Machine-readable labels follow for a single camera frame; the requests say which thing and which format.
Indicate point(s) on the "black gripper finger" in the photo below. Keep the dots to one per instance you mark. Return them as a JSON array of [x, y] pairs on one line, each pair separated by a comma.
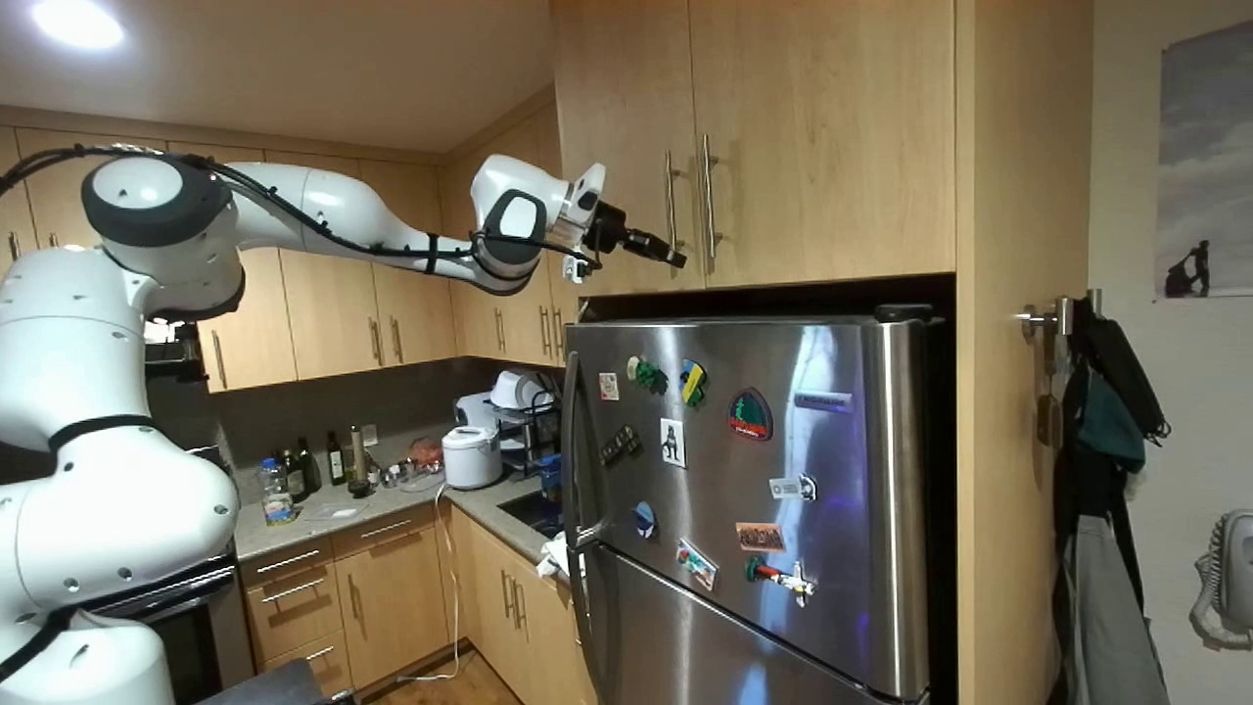
[[657, 247]]

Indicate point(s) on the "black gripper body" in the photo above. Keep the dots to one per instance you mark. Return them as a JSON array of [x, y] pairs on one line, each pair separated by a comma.
[[610, 230]]

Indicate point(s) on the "wooden cupboard door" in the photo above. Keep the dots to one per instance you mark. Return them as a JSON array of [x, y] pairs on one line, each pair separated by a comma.
[[618, 98], [837, 134]]

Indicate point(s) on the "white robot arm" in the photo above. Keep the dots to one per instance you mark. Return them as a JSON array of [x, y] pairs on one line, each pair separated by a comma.
[[128, 502]]

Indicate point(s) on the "stainless steel refrigerator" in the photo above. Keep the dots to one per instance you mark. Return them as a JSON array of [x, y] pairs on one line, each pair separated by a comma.
[[747, 511]]

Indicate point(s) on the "white kettle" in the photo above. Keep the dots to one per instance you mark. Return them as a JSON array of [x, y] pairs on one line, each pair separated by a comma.
[[517, 396]]

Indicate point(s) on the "white rice cooker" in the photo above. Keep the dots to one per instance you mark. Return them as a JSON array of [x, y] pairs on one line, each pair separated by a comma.
[[473, 455]]

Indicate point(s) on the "upper kitchen cabinets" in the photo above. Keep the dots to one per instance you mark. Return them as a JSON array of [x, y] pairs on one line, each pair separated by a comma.
[[306, 315]]

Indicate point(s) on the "kitchen cabinets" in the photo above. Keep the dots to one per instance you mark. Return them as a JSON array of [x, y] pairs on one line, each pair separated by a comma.
[[372, 592], [306, 315]]

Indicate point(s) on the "lower kitchen cabinets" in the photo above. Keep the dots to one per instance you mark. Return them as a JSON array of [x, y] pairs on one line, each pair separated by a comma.
[[372, 592]]

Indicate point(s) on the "hanging dark jackets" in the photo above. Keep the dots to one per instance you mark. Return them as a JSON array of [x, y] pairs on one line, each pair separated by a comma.
[[1110, 416]]

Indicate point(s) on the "ceiling light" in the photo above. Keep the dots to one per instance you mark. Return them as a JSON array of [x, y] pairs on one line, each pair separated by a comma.
[[81, 24]]

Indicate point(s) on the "right door metal handle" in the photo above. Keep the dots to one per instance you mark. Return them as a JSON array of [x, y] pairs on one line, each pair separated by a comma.
[[709, 230]]

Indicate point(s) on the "door metal handle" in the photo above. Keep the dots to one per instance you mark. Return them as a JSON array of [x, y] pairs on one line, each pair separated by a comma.
[[709, 230], [675, 199]]

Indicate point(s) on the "left door metal handle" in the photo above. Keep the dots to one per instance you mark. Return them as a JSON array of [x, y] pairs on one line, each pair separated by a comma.
[[675, 199]]

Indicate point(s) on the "wall picture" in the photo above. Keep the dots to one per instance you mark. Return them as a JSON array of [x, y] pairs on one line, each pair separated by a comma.
[[1209, 165]]

